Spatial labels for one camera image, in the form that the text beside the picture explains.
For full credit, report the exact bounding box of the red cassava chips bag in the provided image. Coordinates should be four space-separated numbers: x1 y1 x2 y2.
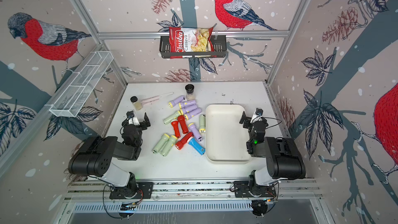
169 27 214 53

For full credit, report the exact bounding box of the small glass spice bottle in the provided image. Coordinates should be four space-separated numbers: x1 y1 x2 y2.
130 96 143 111

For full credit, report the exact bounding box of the blue flashlight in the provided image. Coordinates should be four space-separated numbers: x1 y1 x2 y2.
188 137 205 155

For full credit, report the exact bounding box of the purple flashlight top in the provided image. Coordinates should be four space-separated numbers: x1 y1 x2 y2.
169 95 185 108

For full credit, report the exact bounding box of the cream plastic storage tray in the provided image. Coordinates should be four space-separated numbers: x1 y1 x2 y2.
205 104 251 164

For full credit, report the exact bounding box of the green flashlight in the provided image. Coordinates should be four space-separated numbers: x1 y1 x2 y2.
199 115 206 133
152 133 170 154
160 135 178 157
163 111 181 125

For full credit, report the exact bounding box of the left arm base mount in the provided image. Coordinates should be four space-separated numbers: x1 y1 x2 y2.
109 173 154 200

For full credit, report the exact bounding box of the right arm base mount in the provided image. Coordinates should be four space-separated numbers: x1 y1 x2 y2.
230 170 279 199

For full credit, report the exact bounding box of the red flashlight white head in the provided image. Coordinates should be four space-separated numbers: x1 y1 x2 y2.
171 120 181 139

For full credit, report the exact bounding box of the white wire mesh shelf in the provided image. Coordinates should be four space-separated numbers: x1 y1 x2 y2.
49 51 114 117

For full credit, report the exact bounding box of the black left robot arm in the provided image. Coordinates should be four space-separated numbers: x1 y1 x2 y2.
67 111 151 190

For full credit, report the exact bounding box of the green flashlight under purple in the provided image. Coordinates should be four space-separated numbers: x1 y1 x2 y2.
163 111 181 125

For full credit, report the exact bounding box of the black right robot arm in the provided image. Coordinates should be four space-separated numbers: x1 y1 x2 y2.
239 108 306 187

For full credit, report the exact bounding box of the black wall basket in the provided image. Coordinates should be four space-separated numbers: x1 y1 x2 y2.
159 35 228 59

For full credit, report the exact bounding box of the black-top pepper grinder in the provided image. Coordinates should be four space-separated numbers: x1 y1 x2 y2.
185 84 195 101

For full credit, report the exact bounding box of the aluminium front rail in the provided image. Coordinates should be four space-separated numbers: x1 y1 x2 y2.
62 178 324 201

